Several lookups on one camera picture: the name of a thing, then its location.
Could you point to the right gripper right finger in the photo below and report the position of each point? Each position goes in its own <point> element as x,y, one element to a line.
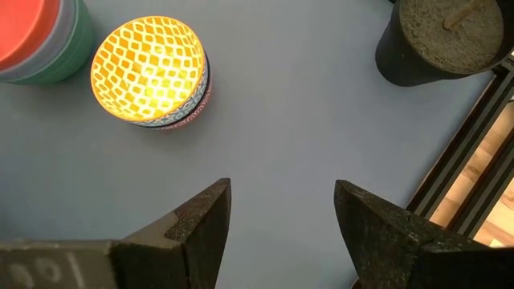
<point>393,249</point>

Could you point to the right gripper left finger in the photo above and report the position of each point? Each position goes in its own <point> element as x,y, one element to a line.
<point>180,249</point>

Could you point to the red patterned ceramic bowl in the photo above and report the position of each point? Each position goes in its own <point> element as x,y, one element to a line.
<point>176,127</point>

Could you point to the orange patterned ceramic bowl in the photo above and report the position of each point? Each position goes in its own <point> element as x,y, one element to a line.
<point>148,68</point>

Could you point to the teal plastic bowl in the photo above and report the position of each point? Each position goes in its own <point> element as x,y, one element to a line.
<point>84,44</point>

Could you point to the blue plastic bowl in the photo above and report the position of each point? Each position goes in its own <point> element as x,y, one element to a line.
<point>66,32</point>

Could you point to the red plastic bowl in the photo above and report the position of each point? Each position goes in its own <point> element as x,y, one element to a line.
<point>20,28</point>

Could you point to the blue-grey table mat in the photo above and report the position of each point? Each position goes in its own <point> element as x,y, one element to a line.
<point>281,120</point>

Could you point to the green plant in black pot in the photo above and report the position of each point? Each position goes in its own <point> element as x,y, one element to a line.
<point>401,60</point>

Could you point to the black aluminium table frame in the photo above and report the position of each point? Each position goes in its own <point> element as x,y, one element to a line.
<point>455,152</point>

